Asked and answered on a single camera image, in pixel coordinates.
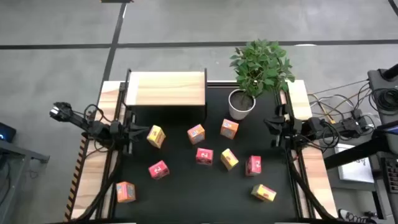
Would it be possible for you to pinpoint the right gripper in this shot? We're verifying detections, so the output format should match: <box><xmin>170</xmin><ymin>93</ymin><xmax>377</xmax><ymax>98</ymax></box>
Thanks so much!
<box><xmin>264</xmin><ymin>105</ymin><xmax>304</xmax><ymax>147</ymax></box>

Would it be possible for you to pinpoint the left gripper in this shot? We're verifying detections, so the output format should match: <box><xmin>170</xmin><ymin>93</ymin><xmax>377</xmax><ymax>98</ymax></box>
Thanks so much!
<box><xmin>110</xmin><ymin>111</ymin><xmax>150</xmax><ymax>156</ymax></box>

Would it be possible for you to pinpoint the yellow Corn Pops cereal box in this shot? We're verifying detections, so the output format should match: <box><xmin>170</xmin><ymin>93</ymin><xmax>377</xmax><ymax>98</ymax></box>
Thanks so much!
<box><xmin>220</xmin><ymin>147</ymin><xmax>240</xmax><ymax>171</ymax></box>
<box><xmin>250</xmin><ymin>184</ymin><xmax>277</xmax><ymax>203</ymax></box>
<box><xmin>146</xmin><ymin>124</ymin><xmax>167</xmax><ymax>149</ymax></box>

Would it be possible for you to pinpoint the red Froot Loops cereal box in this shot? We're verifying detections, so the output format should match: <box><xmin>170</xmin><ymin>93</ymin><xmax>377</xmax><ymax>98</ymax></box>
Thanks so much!
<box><xmin>195</xmin><ymin>147</ymin><xmax>215</xmax><ymax>166</ymax></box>
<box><xmin>244</xmin><ymin>155</ymin><xmax>262</xmax><ymax>177</ymax></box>
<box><xmin>147</xmin><ymin>159</ymin><xmax>170</xmax><ymax>180</ymax></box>

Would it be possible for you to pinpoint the orange Mini-Wheats cereal box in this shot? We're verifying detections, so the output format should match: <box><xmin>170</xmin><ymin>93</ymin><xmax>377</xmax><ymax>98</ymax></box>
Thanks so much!
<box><xmin>187</xmin><ymin>123</ymin><xmax>206</xmax><ymax>146</ymax></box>
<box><xmin>220</xmin><ymin>118</ymin><xmax>240</xmax><ymax>140</ymax></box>
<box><xmin>116</xmin><ymin>181</ymin><xmax>137</xmax><ymax>204</ymax></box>

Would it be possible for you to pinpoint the white plant pot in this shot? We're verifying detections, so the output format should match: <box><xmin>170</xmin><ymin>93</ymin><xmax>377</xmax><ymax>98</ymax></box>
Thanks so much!
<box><xmin>228</xmin><ymin>88</ymin><xmax>257</xmax><ymax>121</ymax></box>

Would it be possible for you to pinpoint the green leafy plant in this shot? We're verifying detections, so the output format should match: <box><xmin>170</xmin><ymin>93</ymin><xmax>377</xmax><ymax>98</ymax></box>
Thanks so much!
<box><xmin>229</xmin><ymin>39</ymin><xmax>296</xmax><ymax>98</ymax></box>

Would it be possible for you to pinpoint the orange black hazard tape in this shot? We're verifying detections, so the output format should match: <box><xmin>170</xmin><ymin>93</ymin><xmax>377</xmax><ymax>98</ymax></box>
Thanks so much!
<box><xmin>63</xmin><ymin>136</ymin><xmax>88</xmax><ymax>222</ymax></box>

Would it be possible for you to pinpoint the black diagonal bar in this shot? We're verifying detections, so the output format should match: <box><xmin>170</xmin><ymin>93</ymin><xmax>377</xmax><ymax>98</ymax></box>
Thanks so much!
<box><xmin>323</xmin><ymin>129</ymin><xmax>398</xmax><ymax>170</ymax></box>

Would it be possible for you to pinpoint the black power strip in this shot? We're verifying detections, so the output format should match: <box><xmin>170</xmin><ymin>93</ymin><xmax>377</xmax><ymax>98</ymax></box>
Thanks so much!
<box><xmin>350</xmin><ymin>108</ymin><xmax>365</xmax><ymax>121</ymax></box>

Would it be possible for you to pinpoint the black table mat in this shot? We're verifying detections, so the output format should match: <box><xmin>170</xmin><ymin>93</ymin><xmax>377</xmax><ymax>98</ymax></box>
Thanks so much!
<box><xmin>113</xmin><ymin>82</ymin><xmax>299</xmax><ymax>222</ymax></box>

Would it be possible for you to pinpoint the white paper sheet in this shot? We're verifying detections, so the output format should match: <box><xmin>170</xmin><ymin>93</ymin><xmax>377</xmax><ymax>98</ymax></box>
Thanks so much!
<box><xmin>334</xmin><ymin>142</ymin><xmax>376</xmax><ymax>184</ymax></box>

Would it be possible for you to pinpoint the grey metal desk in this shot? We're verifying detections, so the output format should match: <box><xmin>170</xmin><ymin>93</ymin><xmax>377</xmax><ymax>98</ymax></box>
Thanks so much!
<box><xmin>0</xmin><ymin>139</ymin><xmax>50</xmax><ymax>224</ymax></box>

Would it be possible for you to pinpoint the grey equipment stand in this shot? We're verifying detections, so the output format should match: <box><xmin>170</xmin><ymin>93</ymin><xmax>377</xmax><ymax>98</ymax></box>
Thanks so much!
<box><xmin>366</xmin><ymin>63</ymin><xmax>398</xmax><ymax>125</ymax></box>

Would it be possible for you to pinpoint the person's shoe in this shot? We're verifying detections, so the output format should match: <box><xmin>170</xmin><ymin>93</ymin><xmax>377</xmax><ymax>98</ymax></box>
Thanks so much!
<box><xmin>337</xmin><ymin>208</ymin><xmax>376</xmax><ymax>224</ymax></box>

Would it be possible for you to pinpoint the black keyboard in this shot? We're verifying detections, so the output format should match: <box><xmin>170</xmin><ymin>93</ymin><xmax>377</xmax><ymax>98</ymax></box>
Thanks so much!
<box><xmin>381</xmin><ymin>157</ymin><xmax>398</xmax><ymax>194</ymax></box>

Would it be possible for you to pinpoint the dark device with blue light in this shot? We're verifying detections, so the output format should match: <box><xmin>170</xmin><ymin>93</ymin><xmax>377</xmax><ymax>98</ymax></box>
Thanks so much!
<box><xmin>0</xmin><ymin>121</ymin><xmax>17</xmax><ymax>144</ymax></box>

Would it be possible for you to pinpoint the black aluminium frame rail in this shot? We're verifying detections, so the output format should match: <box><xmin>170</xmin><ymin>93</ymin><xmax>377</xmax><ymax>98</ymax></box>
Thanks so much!
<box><xmin>95</xmin><ymin>81</ymin><xmax>130</xmax><ymax>220</ymax></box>
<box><xmin>275</xmin><ymin>81</ymin><xmax>313</xmax><ymax>220</ymax></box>
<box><xmin>206</xmin><ymin>80</ymin><xmax>280</xmax><ymax>89</ymax></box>

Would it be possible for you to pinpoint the wooden shelf with black frame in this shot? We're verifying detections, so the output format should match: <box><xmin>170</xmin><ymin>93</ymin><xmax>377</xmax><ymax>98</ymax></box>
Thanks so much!
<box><xmin>123</xmin><ymin>67</ymin><xmax>209</xmax><ymax>108</ymax></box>

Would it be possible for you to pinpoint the orange floor cable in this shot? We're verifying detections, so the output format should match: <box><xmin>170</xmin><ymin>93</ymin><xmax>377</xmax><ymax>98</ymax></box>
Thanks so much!
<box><xmin>309</xmin><ymin>92</ymin><xmax>336</xmax><ymax>124</ymax></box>

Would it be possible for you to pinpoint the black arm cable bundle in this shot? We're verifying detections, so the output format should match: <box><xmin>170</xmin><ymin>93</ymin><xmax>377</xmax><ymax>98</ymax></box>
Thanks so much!
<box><xmin>73</xmin><ymin>146</ymin><xmax>124</xmax><ymax>222</ymax></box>
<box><xmin>285</xmin><ymin>146</ymin><xmax>338</xmax><ymax>222</ymax></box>

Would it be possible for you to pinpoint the grey floor cable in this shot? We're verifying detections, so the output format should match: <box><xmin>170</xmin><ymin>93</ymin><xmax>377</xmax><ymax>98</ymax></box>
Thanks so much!
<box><xmin>307</xmin><ymin>79</ymin><xmax>370</xmax><ymax>96</ymax></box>

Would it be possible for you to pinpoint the coiled black cable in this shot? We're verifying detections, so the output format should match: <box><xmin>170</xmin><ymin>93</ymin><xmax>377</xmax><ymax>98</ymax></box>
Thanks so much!
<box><xmin>371</xmin><ymin>88</ymin><xmax>398</xmax><ymax>112</ymax></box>

